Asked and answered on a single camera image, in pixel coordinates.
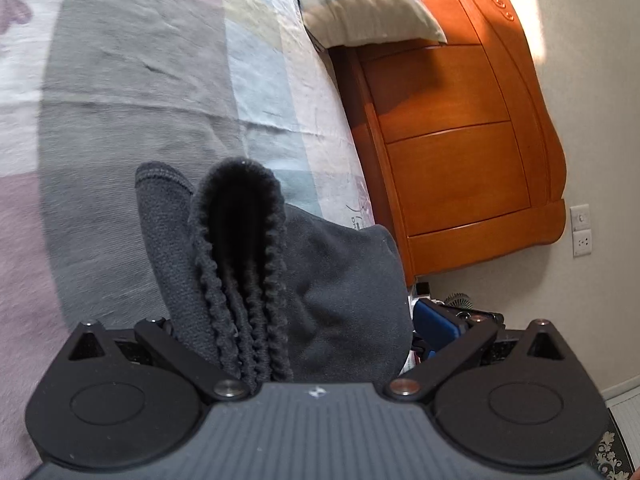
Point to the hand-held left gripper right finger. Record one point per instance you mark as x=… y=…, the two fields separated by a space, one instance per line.
x=435 y=325

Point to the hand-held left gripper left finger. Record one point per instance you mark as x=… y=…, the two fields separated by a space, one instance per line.
x=172 y=347

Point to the dark grey pants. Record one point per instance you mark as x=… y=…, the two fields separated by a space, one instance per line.
x=325 y=280

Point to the wooden headboard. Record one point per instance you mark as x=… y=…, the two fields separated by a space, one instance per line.
x=465 y=135

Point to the black floral floor mat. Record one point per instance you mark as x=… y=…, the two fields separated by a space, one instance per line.
x=615 y=452

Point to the patchwork floral bed sheet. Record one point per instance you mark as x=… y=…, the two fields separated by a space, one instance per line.
x=125 y=110

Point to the large beige printed pillow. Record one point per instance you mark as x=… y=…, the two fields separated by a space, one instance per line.
x=360 y=5

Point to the white wall socket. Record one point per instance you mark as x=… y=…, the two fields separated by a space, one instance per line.
x=580 y=217
x=581 y=243

